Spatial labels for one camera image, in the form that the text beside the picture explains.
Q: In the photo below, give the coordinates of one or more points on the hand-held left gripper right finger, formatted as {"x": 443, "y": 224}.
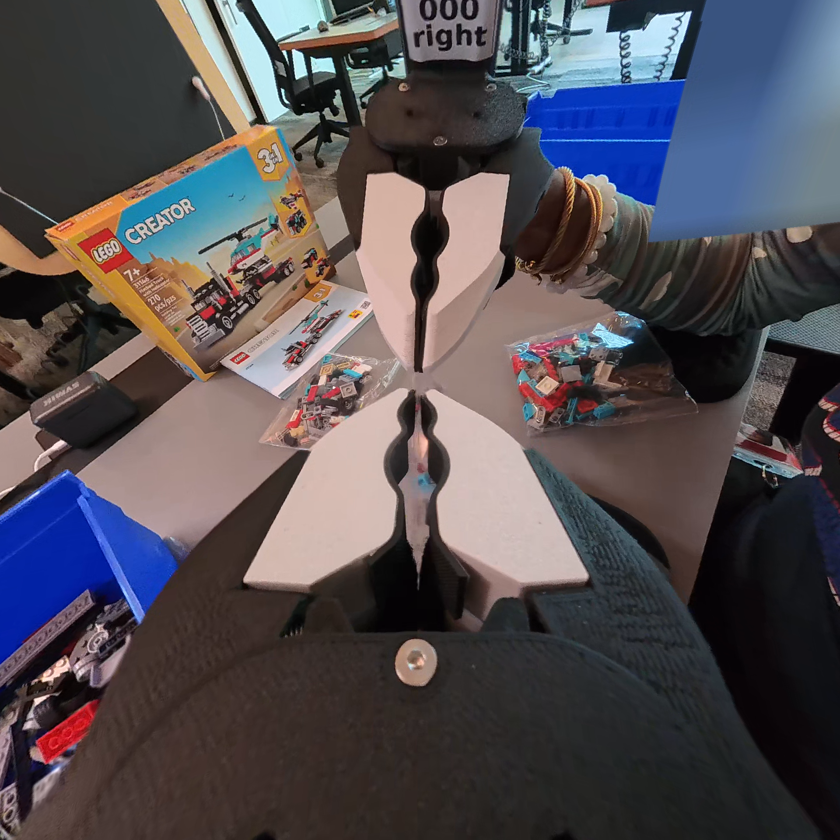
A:
{"x": 512, "y": 518}

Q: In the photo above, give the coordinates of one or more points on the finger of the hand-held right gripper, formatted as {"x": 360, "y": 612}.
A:
{"x": 469, "y": 262}
{"x": 390, "y": 262}

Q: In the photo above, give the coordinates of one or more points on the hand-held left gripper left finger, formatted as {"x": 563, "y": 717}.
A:
{"x": 328, "y": 512}

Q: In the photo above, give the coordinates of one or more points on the small clear plastic bag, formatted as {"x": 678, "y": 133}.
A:
{"x": 420, "y": 472}

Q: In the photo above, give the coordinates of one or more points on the blue plastic bin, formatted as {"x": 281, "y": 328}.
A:
{"x": 52, "y": 544}
{"x": 590, "y": 131}

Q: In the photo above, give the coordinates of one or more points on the pile of lego bricks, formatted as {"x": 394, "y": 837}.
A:
{"x": 85, "y": 649}

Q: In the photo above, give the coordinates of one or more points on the person's right forearm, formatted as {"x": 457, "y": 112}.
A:
{"x": 722, "y": 289}

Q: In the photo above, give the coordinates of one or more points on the clear bag of colourful bricks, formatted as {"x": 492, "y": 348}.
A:
{"x": 577, "y": 380}
{"x": 328, "y": 400}

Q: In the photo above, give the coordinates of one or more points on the lego instruction booklet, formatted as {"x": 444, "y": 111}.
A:
{"x": 295, "y": 348}

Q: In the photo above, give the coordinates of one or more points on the colourful lego set box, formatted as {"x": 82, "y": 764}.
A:
{"x": 197, "y": 262}

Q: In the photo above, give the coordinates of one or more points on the person's right hand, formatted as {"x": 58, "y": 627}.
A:
{"x": 543, "y": 216}

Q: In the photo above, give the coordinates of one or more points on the black office chair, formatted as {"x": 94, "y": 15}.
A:
{"x": 39, "y": 295}
{"x": 295, "y": 72}
{"x": 377, "y": 65}

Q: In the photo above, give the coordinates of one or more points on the wood-edged office desk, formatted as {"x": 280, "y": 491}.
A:
{"x": 341, "y": 36}

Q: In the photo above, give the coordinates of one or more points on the black rectangular device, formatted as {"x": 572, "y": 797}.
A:
{"x": 82, "y": 407}

